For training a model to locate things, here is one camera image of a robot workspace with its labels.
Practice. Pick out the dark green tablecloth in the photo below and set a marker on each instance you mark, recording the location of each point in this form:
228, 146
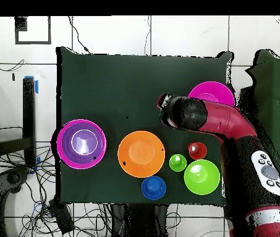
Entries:
117, 79

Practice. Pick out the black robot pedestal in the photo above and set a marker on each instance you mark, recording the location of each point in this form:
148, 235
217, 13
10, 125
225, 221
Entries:
139, 222

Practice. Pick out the black pedestal foot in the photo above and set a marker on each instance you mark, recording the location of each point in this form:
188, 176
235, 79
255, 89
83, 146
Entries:
13, 177

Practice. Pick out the pink plastic bowl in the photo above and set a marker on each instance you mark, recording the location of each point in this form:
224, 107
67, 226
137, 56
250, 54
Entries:
60, 145
213, 91

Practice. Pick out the orange-red plastic cup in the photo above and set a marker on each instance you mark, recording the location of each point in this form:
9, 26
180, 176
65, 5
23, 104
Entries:
200, 153

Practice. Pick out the black power adapter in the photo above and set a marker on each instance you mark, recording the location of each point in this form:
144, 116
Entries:
61, 217

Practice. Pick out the green plastic cup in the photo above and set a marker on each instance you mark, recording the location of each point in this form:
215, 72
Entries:
179, 165

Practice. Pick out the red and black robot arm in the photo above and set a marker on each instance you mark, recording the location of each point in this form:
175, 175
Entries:
223, 118

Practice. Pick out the black square floor frame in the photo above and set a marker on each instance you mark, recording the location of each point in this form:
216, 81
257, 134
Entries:
21, 24

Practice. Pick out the black stand with blue tape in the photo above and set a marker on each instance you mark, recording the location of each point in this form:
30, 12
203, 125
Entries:
29, 111

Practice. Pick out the green plastic bowl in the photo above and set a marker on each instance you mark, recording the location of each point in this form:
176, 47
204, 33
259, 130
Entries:
204, 182

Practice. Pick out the dark blue bowl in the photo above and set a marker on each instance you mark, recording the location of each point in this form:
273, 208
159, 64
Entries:
153, 187

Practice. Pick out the purple plastic bowl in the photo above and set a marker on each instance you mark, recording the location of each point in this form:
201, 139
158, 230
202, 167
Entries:
82, 153

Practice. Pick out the orange plastic bowl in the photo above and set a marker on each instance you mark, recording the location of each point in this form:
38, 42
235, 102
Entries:
141, 154

